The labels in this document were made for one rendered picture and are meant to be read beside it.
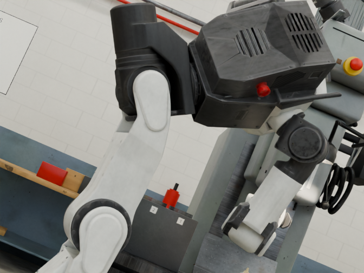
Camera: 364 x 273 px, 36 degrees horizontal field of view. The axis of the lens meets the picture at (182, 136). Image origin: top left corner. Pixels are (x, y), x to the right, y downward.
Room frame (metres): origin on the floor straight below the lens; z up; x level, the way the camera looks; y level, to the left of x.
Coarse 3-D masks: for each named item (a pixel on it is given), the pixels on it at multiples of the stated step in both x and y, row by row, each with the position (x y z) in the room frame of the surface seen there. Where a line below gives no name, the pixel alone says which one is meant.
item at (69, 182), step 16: (0, 160) 5.54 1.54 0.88; (32, 176) 5.30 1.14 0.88; (48, 176) 5.55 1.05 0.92; (64, 176) 5.54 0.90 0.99; (80, 176) 5.64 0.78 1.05; (64, 192) 5.31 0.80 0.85; (80, 192) 5.61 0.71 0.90; (0, 240) 5.35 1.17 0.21; (16, 240) 5.60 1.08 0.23; (48, 256) 5.50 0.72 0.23
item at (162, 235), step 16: (144, 208) 1.90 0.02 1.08; (160, 208) 1.91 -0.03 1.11; (176, 208) 1.94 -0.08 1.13; (144, 224) 1.91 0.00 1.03; (160, 224) 1.91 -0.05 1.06; (176, 224) 1.92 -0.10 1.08; (192, 224) 1.93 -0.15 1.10; (144, 240) 1.91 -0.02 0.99; (160, 240) 1.92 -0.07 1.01; (176, 240) 1.92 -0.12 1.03; (144, 256) 1.91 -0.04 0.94; (160, 256) 1.92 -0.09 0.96; (176, 256) 1.93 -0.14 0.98
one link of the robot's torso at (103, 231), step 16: (96, 208) 1.29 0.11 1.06; (112, 208) 1.30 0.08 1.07; (80, 224) 1.29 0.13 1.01; (96, 224) 1.28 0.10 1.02; (112, 224) 1.29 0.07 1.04; (80, 240) 1.29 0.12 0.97; (96, 240) 1.29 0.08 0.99; (112, 240) 1.30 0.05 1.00; (64, 256) 1.36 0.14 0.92; (80, 256) 1.29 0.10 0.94; (96, 256) 1.29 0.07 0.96; (112, 256) 1.31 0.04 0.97; (48, 272) 1.33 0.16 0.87; (64, 272) 1.32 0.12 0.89; (80, 272) 1.30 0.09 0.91; (96, 272) 1.30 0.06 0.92
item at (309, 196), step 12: (312, 108) 1.86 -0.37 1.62; (312, 120) 1.86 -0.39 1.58; (324, 120) 1.86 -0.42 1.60; (324, 132) 1.86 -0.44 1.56; (336, 132) 1.86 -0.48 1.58; (336, 144) 1.86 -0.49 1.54; (276, 156) 1.87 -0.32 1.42; (288, 156) 1.86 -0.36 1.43; (264, 168) 1.94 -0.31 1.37; (324, 168) 1.86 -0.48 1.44; (312, 180) 1.86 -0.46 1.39; (324, 180) 1.87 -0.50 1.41; (300, 192) 1.86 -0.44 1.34; (312, 192) 1.86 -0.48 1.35; (300, 204) 1.96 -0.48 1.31; (312, 204) 1.87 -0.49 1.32
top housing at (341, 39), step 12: (324, 24) 1.74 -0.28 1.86; (336, 24) 1.73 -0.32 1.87; (324, 36) 1.73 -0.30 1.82; (336, 36) 1.73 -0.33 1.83; (348, 36) 1.73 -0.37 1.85; (360, 36) 1.73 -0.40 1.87; (336, 48) 1.73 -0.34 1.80; (348, 48) 1.73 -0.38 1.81; (360, 48) 1.73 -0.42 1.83; (336, 60) 1.73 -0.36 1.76; (336, 72) 1.75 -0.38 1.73; (348, 84) 1.81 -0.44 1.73; (360, 84) 1.76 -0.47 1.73
